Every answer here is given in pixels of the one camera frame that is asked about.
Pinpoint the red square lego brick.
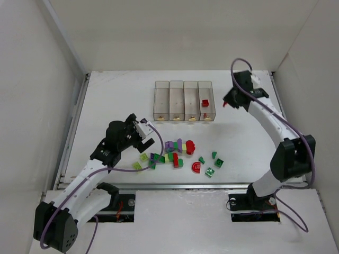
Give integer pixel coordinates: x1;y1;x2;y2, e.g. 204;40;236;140
201;99;209;107

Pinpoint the green square lego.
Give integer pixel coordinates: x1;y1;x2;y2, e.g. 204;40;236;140
204;167;215;178
214;158;224;168

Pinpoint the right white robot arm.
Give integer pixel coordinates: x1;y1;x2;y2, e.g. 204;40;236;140
223;70;316;211

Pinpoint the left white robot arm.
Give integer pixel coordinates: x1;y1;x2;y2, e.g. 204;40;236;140
33;114;157;253

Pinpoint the purple lime lego cluster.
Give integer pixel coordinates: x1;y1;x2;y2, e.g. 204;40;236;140
165;139;187;154

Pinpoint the red green lego stack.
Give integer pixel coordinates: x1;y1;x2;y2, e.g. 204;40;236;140
164;152;184;168

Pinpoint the red round lego stack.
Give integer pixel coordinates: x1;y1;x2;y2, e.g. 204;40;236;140
185;140;195;155

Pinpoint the red arch lego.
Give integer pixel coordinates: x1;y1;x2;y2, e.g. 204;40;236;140
191;161;201;174

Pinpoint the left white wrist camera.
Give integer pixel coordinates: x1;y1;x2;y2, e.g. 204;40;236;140
134;118;154;139

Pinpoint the aluminium rail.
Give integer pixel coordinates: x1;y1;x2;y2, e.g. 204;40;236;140
87;180;309;190

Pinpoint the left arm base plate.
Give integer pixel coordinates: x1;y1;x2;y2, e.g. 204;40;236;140
96;193;136;223

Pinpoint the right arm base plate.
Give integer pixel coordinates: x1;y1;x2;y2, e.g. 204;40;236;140
226;193;280;222

